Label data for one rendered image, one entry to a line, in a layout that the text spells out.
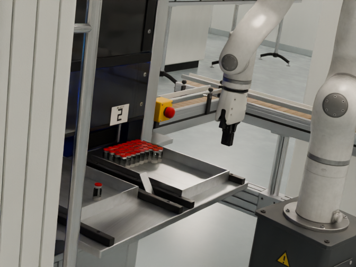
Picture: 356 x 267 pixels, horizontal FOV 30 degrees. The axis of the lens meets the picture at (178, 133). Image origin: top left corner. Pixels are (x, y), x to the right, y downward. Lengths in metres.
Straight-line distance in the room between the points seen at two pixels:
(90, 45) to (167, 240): 2.60
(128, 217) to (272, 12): 0.67
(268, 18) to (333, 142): 0.38
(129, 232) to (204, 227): 2.22
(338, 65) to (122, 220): 0.73
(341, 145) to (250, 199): 1.20
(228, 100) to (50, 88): 0.93
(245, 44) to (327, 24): 1.59
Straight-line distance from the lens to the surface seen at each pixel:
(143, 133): 2.24
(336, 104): 1.75
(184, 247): 3.59
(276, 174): 2.91
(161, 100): 2.31
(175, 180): 2.00
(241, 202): 3.01
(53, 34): 1.02
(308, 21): 10.53
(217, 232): 3.81
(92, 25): 1.10
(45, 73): 1.03
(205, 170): 2.11
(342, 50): 1.83
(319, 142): 1.85
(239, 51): 1.80
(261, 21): 1.82
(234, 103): 1.90
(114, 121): 2.10
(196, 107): 2.70
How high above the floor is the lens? 1.60
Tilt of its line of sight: 17 degrees down
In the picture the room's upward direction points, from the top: 8 degrees clockwise
